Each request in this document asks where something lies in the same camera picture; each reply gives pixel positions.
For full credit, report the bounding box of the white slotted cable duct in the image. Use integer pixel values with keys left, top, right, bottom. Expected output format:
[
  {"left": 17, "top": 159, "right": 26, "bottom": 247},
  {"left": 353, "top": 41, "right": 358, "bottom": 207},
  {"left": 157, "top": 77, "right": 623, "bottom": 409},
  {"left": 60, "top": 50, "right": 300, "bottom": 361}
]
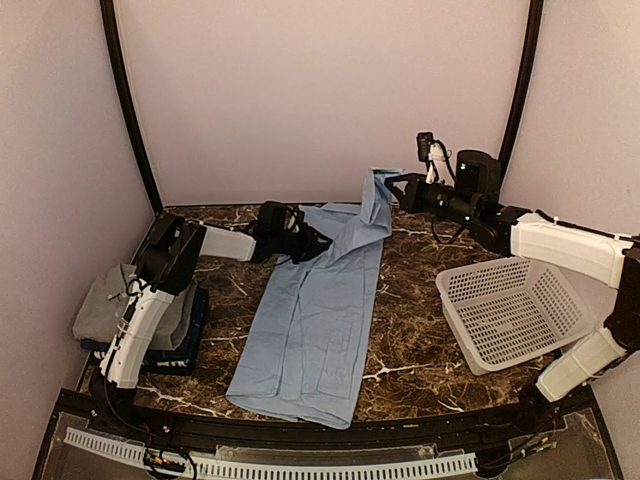
[{"left": 64, "top": 427, "right": 477, "bottom": 479}]

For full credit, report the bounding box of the folded navy plaid shirt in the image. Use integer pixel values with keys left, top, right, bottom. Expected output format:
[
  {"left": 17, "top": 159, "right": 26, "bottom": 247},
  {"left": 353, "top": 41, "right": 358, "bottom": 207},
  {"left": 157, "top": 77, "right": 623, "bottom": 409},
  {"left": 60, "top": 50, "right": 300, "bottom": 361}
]
[{"left": 78, "top": 287, "right": 208, "bottom": 364}]

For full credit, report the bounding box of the black left frame post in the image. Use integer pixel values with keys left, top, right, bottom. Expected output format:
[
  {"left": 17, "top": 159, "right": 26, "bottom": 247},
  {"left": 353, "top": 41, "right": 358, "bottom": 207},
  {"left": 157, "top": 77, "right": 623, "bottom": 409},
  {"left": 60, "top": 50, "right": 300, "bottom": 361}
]
[{"left": 99, "top": 0, "right": 164, "bottom": 216}]

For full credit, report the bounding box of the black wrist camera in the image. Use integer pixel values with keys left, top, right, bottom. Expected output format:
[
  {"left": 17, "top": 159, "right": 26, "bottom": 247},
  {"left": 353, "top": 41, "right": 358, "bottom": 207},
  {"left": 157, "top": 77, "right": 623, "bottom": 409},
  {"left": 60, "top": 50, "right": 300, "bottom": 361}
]
[
  {"left": 416, "top": 132, "right": 501, "bottom": 201},
  {"left": 253, "top": 201, "right": 304, "bottom": 240}
]

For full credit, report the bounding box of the black right frame post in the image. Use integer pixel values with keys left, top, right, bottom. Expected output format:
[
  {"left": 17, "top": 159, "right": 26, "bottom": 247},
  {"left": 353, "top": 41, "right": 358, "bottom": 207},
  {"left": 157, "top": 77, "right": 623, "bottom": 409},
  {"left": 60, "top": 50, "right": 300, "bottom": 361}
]
[{"left": 498, "top": 0, "right": 544, "bottom": 180}]

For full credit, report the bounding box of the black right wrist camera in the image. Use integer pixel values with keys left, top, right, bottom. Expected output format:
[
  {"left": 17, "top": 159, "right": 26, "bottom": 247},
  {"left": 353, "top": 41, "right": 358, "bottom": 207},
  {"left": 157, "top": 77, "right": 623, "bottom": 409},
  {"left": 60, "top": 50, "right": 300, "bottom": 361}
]
[{"left": 416, "top": 132, "right": 501, "bottom": 201}]

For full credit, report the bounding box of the black frame post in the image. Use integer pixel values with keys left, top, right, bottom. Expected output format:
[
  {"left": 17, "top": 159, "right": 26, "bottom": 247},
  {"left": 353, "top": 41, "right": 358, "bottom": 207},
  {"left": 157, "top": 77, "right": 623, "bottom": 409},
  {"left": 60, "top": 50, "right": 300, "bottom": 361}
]
[
  {"left": 99, "top": 0, "right": 164, "bottom": 216},
  {"left": 498, "top": 0, "right": 544, "bottom": 180}
]

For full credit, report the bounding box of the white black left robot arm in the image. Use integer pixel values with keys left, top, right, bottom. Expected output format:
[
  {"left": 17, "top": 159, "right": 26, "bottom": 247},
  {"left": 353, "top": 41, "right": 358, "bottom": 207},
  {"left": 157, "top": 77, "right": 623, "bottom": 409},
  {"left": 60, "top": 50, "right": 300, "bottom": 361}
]
[{"left": 100, "top": 203, "right": 332, "bottom": 390}]

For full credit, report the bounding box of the folded grey button shirt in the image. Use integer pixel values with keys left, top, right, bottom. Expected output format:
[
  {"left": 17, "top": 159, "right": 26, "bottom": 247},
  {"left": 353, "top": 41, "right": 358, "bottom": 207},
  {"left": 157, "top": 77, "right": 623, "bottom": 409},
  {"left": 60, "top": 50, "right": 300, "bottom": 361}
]
[{"left": 72, "top": 264, "right": 197, "bottom": 351}]

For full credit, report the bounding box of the black front rail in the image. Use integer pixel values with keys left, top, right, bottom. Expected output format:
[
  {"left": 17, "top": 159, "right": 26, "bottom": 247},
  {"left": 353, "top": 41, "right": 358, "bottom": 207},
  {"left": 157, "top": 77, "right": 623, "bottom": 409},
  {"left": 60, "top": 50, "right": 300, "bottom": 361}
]
[{"left": 54, "top": 389, "right": 566, "bottom": 451}]

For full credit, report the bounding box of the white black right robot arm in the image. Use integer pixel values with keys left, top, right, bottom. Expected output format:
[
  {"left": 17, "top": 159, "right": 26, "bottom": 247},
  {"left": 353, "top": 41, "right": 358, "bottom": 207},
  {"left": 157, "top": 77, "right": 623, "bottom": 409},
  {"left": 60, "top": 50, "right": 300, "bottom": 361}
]
[{"left": 385, "top": 174, "right": 639, "bottom": 434}]

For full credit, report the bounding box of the folded black printed shirt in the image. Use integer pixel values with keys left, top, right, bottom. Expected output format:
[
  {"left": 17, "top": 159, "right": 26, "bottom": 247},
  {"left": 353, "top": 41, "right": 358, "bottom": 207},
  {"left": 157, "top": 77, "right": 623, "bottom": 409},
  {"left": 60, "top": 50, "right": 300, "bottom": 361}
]
[{"left": 89, "top": 349, "right": 199, "bottom": 377}]

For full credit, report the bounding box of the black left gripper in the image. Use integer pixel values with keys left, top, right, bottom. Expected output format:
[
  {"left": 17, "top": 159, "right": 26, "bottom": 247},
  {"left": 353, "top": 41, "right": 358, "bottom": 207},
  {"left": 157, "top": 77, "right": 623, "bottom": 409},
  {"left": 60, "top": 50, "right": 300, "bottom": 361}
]
[{"left": 272, "top": 221, "right": 333, "bottom": 263}]

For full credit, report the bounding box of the white plastic mesh basket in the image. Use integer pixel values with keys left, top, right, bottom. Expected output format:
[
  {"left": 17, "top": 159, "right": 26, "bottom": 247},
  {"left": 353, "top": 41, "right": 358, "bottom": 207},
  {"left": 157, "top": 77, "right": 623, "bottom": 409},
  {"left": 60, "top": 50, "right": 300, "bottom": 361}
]
[{"left": 435, "top": 257, "right": 595, "bottom": 376}]

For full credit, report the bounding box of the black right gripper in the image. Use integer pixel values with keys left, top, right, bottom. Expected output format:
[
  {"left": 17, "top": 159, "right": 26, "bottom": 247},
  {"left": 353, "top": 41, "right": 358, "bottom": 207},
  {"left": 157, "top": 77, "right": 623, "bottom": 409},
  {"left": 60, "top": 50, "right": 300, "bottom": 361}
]
[{"left": 385, "top": 172, "right": 478, "bottom": 227}]

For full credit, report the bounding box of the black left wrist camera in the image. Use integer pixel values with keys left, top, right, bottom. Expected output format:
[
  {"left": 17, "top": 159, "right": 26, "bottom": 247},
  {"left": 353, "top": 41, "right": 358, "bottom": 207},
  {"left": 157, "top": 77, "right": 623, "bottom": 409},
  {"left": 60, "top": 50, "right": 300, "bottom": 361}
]
[{"left": 253, "top": 201, "right": 304, "bottom": 240}]

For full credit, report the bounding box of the light blue long sleeve shirt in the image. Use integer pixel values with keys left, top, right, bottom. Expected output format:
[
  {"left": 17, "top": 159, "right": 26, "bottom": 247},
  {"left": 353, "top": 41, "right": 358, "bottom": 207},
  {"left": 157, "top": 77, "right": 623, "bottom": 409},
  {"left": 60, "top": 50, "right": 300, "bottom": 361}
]
[{"left": 226, "top": 168, "right": 398, "bottom": 430}]

